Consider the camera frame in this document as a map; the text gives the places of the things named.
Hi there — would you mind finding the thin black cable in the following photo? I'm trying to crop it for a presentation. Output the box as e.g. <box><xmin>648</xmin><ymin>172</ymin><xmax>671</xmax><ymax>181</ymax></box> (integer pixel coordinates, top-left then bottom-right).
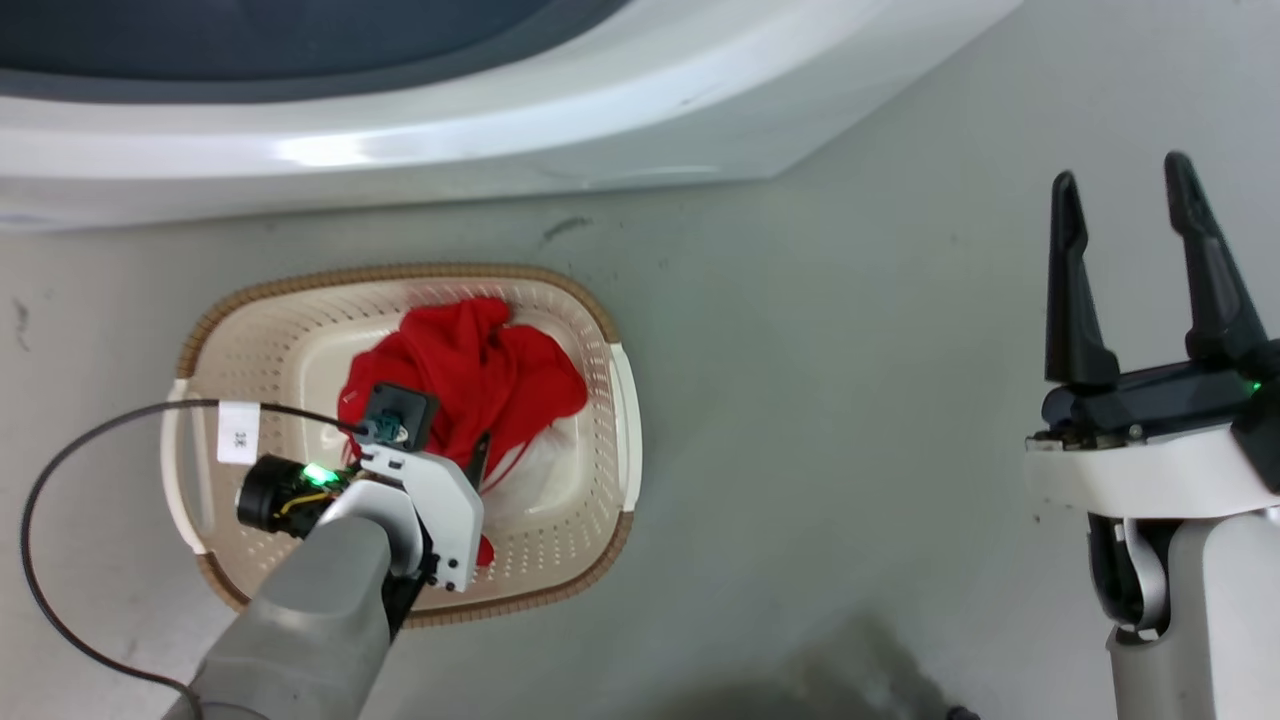
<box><xmin>20</xmin><ymin>398</ymin><xmax>369</xmax><ymax>720</ymax></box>

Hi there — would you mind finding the white cable tag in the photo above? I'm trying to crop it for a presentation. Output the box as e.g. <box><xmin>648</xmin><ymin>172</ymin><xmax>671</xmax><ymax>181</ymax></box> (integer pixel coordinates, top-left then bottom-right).
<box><xmin>216</xmin><ymin>401</ymin><xmax>262</xmax><ymax>467</ymax></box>

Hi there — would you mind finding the grey rubber door gasket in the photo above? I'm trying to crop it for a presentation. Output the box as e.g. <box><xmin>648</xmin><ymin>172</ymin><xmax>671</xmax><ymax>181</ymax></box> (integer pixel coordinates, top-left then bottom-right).
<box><xmin>0</xmin><ymin>0</ymin><xmax>633</xmax><ymax>103</ymax></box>

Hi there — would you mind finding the cream perforated laundry basket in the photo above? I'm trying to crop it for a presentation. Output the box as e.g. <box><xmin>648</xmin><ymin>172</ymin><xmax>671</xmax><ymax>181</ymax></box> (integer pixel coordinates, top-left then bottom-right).
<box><xmin>160</xmin><ymin>263</ymin><xmax>643</xmax><ymax>629</ymax></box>

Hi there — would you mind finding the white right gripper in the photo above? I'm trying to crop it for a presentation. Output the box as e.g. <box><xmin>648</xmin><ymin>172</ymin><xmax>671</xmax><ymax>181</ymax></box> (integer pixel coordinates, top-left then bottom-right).
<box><xmin>1025</xmin><ymin>150</ymin><xmax>1280</xmax><ymax>521</ymax></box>

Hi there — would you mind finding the white front-load washing machine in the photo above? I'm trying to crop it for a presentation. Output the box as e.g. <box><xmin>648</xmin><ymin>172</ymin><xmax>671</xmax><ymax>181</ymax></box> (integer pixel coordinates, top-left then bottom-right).
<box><xmin>0</xmin><ymin>0</ymin><xmax>1026</xmax><ymax>233</ymax></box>

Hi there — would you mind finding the red jersey with white trim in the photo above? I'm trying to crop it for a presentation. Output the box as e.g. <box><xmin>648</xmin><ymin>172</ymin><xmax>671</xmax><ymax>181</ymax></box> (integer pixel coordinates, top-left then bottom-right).
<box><xmin>338</xmin><ymin>296</ymin><xmax>591</xmax><ymax>567</ymax></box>

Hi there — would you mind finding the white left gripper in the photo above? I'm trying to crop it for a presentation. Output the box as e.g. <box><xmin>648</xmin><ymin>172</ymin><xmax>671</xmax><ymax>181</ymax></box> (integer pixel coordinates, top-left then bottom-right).
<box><xmin>237</xmin><ymin>433</ymin><xmax>492</xmax><ymax>593</ymax></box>

